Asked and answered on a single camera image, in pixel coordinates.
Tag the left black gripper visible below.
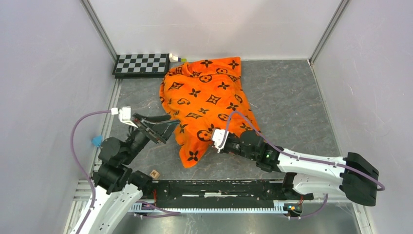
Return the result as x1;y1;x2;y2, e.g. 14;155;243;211
122;112;180;164

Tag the orange patterned pillowcase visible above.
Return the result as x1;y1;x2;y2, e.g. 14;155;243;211
159;57;260;168

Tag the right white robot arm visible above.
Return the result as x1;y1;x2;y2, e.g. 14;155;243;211
211;129;379;207

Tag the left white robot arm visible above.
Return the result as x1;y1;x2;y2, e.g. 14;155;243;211
72;107;180;234

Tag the small wooden letter block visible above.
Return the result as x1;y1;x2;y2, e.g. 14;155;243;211
150;170;160;180

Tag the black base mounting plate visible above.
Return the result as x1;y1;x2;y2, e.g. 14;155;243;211
142;179;314;209

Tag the black white checkerboard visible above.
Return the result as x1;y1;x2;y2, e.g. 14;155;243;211
112;53;170;78

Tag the blue plastic clip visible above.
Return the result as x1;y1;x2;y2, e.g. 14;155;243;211
91;135;103;148

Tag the small white green bottle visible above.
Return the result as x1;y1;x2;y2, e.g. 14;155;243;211
169;53;187;62

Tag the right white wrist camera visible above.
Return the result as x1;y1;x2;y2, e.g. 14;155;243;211
211;129;228;153

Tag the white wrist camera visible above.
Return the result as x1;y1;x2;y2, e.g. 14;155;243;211
110;106;137;128
211;129;228;153

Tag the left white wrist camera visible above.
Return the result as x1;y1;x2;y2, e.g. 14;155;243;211
110;106;137;128

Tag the white toothed cable duct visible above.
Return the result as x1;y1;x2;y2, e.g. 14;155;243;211
128;202;288;215

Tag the aluminium frame rail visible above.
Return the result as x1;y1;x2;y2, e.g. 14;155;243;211
309;0;351;64

